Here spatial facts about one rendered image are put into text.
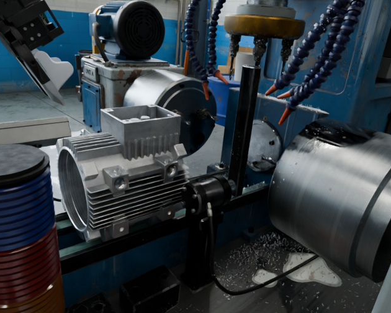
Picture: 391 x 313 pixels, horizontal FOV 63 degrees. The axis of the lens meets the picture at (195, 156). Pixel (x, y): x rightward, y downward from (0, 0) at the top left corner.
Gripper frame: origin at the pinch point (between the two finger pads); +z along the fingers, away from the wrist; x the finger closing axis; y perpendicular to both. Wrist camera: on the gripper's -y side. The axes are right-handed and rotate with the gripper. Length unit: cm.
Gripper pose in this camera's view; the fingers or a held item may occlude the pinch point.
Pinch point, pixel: (52, 98)
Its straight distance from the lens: 62.1
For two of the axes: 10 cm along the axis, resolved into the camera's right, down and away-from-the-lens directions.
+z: 3.3, 7.1, 6.2
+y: 7.2, -6.2, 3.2
